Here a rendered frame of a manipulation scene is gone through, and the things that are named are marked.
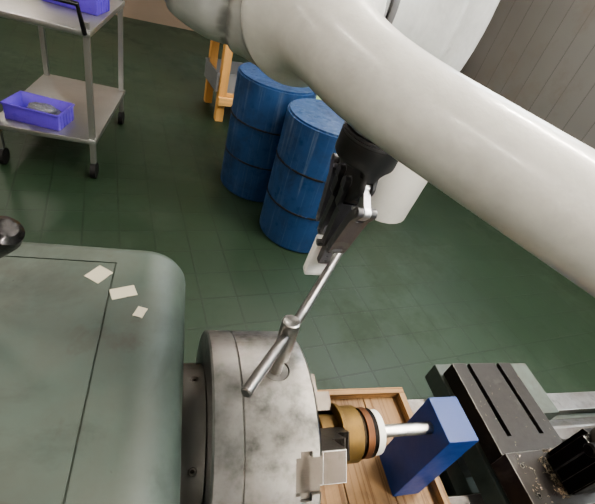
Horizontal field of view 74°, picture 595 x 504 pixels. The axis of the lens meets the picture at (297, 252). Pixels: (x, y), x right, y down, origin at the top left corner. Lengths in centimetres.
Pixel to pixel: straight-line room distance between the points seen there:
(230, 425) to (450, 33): 44
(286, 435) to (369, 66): 39
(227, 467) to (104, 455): 13
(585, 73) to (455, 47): 429
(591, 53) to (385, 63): 450
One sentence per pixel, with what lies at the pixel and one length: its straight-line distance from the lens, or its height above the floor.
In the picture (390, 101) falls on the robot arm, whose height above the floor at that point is 160.
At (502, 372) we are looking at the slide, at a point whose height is 96.
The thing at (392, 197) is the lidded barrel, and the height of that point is 26.
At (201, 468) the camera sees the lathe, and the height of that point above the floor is 117.
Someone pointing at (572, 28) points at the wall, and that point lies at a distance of 490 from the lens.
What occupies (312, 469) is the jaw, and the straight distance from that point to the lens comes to 52.
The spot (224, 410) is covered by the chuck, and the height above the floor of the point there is 123.
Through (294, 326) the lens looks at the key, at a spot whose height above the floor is 132.
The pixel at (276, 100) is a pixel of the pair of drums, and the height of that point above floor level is 80.
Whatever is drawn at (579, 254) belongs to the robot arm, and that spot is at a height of 158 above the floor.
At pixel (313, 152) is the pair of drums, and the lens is 235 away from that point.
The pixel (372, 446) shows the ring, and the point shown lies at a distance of 68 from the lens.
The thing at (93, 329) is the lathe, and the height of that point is 125.
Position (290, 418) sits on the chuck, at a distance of 50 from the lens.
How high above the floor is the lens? 166
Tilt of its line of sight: 37 degrees down
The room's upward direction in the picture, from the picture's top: 19 degrees clockwise
